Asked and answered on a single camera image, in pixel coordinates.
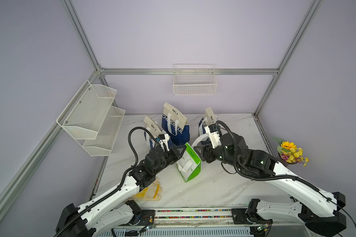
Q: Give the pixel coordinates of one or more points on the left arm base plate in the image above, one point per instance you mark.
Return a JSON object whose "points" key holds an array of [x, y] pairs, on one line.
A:
{"points": [[143, 218]]}

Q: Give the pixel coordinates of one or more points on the white two-tier mesh shelf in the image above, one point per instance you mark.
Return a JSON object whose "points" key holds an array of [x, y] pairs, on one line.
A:
{"points": [[92, 120]]}

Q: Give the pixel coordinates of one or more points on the front aluminium rail beam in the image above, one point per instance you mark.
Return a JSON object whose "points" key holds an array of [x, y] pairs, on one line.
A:
{"points": [[213, 222]]}

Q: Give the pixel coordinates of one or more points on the blue beige tote bag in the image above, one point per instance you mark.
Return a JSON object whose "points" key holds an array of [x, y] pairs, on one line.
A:
{"points": [[175, 124], [155, 129], [207, 119]]}

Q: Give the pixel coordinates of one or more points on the green white takeout bag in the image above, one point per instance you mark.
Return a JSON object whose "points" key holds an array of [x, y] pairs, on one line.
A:
{"points": [[187, 168]]}

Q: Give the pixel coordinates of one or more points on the sunflower bouquet in vase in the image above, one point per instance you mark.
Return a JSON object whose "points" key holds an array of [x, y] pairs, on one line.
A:
{"points": [[290, 153]]}

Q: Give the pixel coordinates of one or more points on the aluminium frame rails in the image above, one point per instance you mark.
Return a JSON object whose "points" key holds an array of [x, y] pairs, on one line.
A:
{"points": [[190, 54]]}

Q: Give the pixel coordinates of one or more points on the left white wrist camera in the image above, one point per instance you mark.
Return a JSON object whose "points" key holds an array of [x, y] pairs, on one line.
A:
{"points": [[163, 140]]}

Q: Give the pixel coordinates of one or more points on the white wire wall basket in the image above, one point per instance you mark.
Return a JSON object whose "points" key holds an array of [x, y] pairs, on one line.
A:
{"points": [[194, 79]]}

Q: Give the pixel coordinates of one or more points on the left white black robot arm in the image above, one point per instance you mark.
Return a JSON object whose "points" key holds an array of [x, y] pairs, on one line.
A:
{"points": [[113, 207]]}

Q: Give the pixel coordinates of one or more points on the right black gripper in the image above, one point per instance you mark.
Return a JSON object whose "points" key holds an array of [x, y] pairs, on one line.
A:
{"points": [[207, 150]]}

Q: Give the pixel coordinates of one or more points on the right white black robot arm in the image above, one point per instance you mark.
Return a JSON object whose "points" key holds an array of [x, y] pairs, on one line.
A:
{"points": [[319, 211]]}

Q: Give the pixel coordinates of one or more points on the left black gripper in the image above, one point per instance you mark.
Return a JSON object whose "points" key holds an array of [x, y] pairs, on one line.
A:
{"points": [[177, 147]]}

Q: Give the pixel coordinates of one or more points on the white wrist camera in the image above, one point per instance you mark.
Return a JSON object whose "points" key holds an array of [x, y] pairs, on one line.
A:
{"points": [[213, 135], [163, 140]]}

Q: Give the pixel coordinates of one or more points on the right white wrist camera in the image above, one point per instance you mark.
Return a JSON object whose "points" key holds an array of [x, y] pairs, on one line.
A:
{"points": [[213, 135]]}

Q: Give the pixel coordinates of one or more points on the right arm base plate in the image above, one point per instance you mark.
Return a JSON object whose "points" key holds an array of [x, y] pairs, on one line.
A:
{"points": [[247, 216]]}

